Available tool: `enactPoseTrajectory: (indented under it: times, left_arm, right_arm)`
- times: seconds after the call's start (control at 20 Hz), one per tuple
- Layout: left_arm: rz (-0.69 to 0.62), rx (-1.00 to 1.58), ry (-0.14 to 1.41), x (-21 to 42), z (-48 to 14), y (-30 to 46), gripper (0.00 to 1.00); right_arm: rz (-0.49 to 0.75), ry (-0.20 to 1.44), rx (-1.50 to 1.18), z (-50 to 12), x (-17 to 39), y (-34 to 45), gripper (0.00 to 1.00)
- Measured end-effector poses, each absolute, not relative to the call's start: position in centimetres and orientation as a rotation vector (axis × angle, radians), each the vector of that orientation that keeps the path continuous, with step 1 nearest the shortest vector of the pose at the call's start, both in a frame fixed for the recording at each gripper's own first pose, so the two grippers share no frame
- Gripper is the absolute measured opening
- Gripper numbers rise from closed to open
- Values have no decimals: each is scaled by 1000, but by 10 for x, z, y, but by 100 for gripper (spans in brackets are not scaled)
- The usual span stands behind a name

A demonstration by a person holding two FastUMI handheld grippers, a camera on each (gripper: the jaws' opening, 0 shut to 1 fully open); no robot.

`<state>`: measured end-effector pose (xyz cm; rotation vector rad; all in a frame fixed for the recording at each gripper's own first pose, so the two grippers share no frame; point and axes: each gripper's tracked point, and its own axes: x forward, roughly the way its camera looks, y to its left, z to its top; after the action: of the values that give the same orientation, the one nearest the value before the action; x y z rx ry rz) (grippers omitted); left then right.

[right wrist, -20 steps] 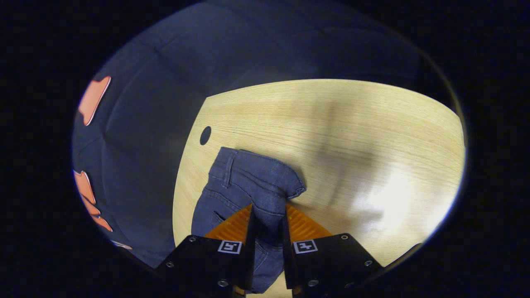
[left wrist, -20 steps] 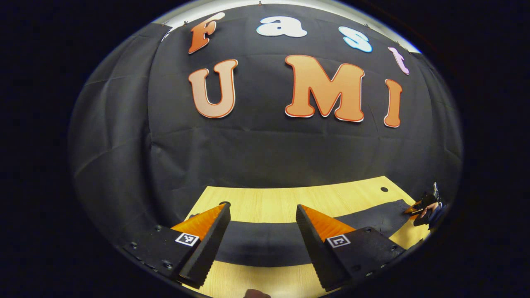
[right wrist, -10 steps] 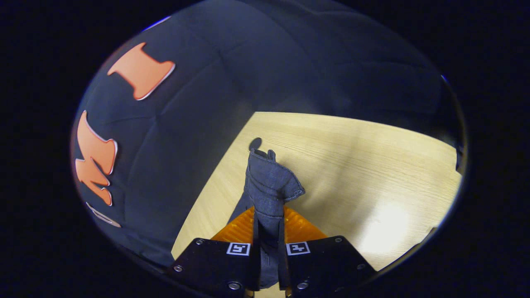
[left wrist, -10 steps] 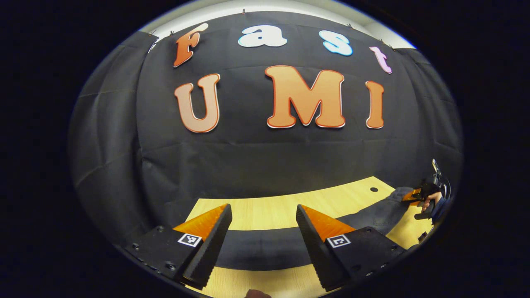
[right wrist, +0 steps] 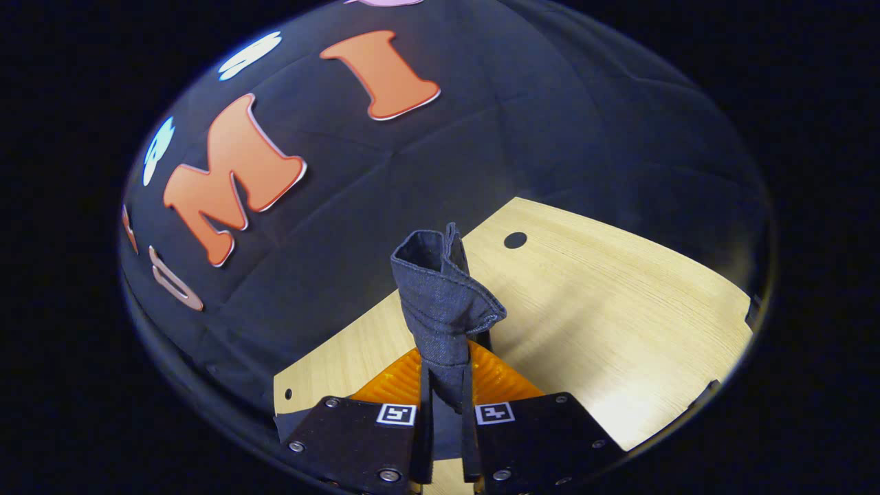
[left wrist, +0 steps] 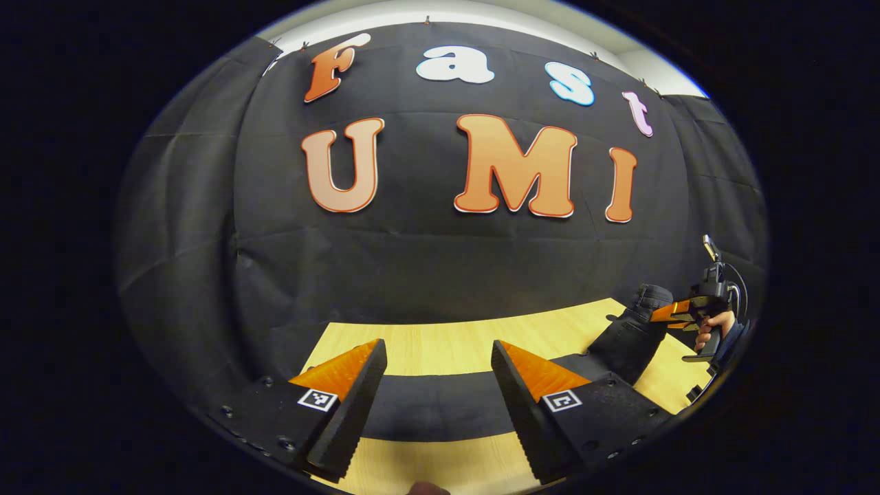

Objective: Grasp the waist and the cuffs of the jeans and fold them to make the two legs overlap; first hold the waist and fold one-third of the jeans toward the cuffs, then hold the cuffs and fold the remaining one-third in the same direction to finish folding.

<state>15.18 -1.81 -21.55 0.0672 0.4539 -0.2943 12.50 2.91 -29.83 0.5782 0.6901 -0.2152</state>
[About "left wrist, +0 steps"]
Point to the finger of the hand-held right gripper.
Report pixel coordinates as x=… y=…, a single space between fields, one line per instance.
x=674 y=311
x=684 y=325

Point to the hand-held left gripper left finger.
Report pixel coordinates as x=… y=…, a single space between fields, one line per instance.
x=350 y=426

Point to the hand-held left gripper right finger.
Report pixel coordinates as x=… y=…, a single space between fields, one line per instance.
x=533 y=426

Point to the dark grey jeans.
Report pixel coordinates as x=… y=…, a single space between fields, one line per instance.
x=447 y=405

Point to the black plastic stand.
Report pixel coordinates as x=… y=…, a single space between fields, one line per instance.
x=698 y=394

